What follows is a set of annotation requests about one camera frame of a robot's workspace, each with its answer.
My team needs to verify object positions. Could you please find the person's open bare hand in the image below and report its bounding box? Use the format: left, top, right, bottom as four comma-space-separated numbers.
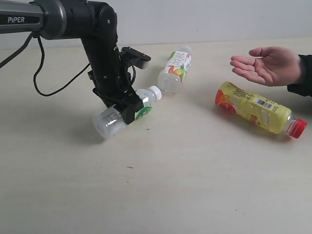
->
230, 46, 300, 87

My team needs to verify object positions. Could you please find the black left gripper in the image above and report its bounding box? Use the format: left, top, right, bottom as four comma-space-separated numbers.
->
88, 65, 144, 125

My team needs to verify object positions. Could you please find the white tea bottle orange label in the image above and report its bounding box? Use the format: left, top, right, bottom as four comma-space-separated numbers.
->
157, 46, 193, 94

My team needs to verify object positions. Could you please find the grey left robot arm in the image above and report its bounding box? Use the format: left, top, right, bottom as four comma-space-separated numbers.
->
0, 0, 151, 124

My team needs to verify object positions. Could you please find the white bottle green label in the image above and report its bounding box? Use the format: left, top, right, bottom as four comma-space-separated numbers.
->
92, 86, 162, 140

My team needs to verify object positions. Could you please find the black sleeved forearm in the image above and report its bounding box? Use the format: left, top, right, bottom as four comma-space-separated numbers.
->
287, 55, 312, 97

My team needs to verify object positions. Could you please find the yellow juice bottle red cap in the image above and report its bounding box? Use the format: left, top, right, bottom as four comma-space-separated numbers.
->
215, 82, 307, 138

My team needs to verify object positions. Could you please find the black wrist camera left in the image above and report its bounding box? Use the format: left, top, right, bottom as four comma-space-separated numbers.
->
120, 47, 151, 70

